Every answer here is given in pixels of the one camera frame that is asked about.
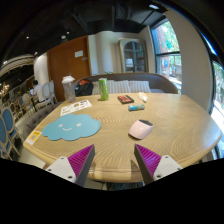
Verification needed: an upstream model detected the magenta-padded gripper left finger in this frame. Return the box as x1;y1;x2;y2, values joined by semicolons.
44;144;96;188

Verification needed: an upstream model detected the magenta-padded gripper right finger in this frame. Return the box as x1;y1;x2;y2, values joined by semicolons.
133;143;184;186

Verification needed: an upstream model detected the blue cloud-shaped mouse pad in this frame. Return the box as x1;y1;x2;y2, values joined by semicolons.
41;113;102;142

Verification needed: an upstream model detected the yellow code sticker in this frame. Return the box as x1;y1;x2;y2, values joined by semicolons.
25;130;43;146

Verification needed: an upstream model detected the grey tufted sofa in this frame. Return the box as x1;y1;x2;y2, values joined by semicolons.
21;101;64;141

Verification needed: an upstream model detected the white sticker sheet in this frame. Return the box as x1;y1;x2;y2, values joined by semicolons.
59;99;93;117

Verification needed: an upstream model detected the teal small pack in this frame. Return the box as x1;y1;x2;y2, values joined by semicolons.
128;104;146;112

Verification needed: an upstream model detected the blue chairs group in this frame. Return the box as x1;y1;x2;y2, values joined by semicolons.
0;106;22;161

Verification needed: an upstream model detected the white snack packet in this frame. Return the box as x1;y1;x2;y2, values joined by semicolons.
137;91;149;104

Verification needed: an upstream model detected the white chairs group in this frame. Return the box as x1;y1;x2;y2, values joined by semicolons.
34;79;58;111

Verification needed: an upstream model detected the black and red flat box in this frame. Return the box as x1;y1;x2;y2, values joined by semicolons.
117;94;135;105

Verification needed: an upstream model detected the person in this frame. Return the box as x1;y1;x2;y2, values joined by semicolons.
30;79;46;103

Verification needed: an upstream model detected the black backpack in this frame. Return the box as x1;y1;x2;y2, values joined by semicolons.
74;78;94;98

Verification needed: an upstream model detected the brown curved bench sofa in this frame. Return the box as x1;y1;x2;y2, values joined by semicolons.
74;72;179;96

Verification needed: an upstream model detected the striped cushion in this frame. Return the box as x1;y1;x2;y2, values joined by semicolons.
128;80;153;94
91;79;132;96

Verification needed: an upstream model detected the black framed side window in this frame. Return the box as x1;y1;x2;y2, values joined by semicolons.
209;59;224;158

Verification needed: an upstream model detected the green drink can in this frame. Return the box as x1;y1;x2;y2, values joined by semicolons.
97;77;110;102

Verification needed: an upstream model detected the wooden door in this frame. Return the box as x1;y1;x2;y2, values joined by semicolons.
46;35;93;103

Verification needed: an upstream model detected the arched glass cabinet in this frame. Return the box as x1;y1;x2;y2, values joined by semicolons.
118;38;149;74

